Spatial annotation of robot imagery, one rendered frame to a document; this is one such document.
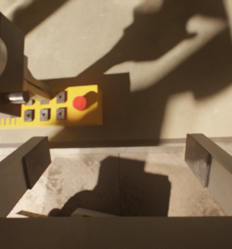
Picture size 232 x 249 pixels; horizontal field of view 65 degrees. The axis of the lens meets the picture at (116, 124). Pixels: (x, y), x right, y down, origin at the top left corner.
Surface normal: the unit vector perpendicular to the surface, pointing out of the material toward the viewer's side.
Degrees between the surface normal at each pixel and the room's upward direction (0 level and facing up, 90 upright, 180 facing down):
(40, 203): 0
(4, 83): 90
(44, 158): 97
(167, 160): 0
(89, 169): 0
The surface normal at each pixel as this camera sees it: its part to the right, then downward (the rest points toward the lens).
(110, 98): -0.14, -0.12
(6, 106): 0.99, -0.04
